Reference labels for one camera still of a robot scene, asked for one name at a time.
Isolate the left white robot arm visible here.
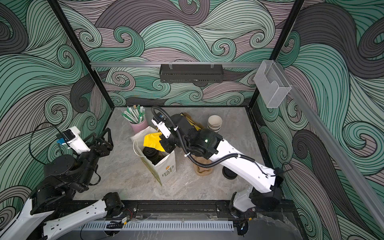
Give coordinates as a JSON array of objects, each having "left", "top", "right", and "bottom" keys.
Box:
[{"left": 1, "top": 127, "right": 124, "bottom": 240}]

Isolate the brown pulp cup carrier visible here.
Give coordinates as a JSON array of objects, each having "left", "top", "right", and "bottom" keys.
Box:
[{"left": 193, "top": 157, "right": 213, "bottom": 176}]

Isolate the pink cup of stirrers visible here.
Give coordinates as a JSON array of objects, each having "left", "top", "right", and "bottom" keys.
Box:
[{"left": 122, "top": 105, "right": 149, "bottom": 134}]

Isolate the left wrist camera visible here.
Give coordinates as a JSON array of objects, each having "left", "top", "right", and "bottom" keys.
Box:
[{"left": 57, "top": 126, "right": 91, "bottom": 155}]

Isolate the brown cardboard napkin tray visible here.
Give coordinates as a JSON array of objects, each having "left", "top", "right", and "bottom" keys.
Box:
[{"left": 183, "top": 113, "right": 195, "bottom": 122}]

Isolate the white paper takeout bag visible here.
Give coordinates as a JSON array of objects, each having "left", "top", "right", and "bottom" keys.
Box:
[{"left": 131, "top": 127, "right": 177, "bottom": 186}]

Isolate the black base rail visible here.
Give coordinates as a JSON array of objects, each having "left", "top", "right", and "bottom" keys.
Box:
[{"left": 119, "top": 200, "right": 299, "bottom": 220}]

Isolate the yellow napkin stack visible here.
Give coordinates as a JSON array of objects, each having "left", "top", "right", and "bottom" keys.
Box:
[{"left": 188, "top": 118, "right": 202, "bottom": 131}]

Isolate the black wall-mounted tray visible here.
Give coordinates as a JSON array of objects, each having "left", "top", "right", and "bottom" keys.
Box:
[{"left": 159, "top": 64, "right": 224, "bottom": 84}]

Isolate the white slotted cable duct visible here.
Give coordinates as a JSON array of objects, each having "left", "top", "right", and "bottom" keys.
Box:
[{"left": 76, "top": 220, "right": 235, "bottom": 231}]

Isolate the clear acrylic wall holder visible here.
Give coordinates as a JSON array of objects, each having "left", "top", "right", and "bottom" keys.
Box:
[{"left": 254, "top": 60, "right": 292, "bottom": 109}]

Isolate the yellow paper napkin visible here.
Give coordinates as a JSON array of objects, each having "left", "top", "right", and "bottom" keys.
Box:
[{"left": 143, "top": 132, "right": 165, "bottom": 152}]

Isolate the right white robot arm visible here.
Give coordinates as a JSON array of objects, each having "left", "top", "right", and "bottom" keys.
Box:
[{"left": 152, "top": 113, "right": 284, "bottom": 213}]

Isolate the black coffee lid stack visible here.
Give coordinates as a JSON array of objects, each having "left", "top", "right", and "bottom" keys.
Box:
[{"left": 222, "top": 167, "right": 238, "bottom": 180}]

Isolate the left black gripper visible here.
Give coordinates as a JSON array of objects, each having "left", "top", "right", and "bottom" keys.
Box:
[{"left": 74, "top": 128, "right": 115, "bottom": 190}]

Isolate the stack of green paper cups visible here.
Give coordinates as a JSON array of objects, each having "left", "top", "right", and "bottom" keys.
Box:
[{"left": 207, "top": 115, "right": 223, "bottom": 132}]

